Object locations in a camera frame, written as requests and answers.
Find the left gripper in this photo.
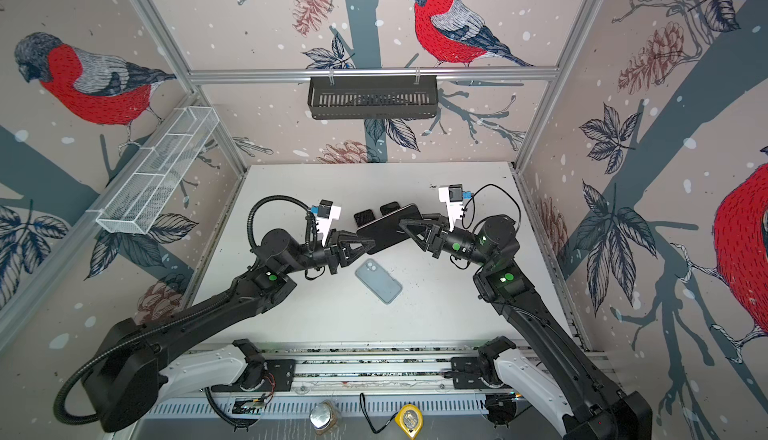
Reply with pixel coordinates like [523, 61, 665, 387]
[281, 229, 373, 277]

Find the black screen phone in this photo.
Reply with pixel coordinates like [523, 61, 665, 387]
[353, 209, 376, 227]

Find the purple phone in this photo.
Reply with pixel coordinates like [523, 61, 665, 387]
[357, 203, 422, 255]

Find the grey blue phone case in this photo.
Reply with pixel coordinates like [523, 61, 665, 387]
[355, 259, 402, 305]

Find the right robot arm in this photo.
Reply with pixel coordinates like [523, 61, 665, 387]
[399, 215, 652, 439]

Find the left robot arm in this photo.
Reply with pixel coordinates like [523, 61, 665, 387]
[52, 195, 375, 432]

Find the silver round object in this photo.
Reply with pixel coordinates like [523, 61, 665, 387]
[309, 400, 338, 435]

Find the yellow tape measure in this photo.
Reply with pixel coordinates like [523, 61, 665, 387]
[395, 404, 424, 439]

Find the white mesh tray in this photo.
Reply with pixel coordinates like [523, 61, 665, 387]
[96, 106, 219, 234]

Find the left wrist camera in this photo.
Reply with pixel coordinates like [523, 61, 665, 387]
[311, 199, 341, 245]

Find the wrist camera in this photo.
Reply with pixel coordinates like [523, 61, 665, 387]
[438, 184, 473, 231]
[311, 199, 341, 245]

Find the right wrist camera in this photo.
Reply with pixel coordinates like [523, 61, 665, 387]
[438, 184, 473, 231]

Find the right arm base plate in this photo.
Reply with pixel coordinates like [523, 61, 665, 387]
[444, 356, 500, 390]

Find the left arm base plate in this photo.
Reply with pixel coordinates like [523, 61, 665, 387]
[237, 359, 296, 393]

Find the black wire basket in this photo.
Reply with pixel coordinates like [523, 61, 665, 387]
[307, 76, 439, 120]

